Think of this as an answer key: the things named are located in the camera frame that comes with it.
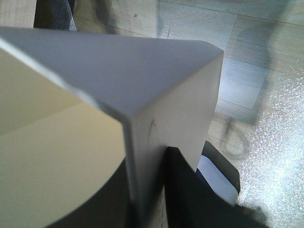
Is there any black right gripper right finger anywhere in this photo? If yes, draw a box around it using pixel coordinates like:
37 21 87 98
164 147 265 228

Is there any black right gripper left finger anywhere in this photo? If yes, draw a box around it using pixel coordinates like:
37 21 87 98
48 160 133 228

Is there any white paper trash bin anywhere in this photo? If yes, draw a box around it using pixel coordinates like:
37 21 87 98
0 27 224 228

